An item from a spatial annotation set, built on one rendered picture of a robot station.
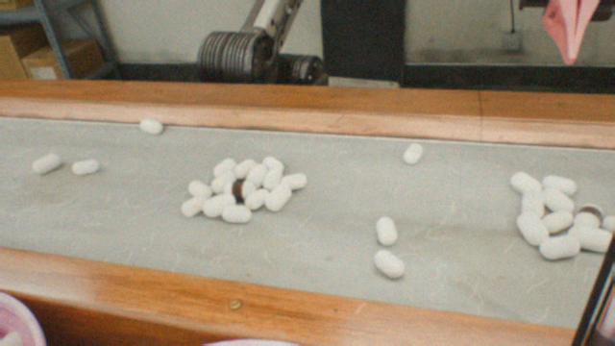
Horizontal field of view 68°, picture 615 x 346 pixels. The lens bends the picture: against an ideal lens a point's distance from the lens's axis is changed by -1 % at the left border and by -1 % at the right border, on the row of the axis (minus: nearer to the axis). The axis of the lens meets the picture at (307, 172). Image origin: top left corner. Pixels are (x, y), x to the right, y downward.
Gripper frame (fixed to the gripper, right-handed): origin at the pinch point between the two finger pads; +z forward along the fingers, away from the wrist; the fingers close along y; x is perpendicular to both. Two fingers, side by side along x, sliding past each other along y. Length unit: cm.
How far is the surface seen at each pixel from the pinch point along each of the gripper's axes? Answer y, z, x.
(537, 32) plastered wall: 29, -116, 169
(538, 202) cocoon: -2.5, 16.7, 0.3
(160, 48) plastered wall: -182, -100, 171
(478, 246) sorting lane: -8.1, 22.2, -1.5
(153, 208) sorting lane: -44.0, 22.8, -1.3
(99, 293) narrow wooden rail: -40, 33, -12
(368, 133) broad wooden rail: -22.2, 6.6, 10.9
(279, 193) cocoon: -29.1, 19.3, -1.3
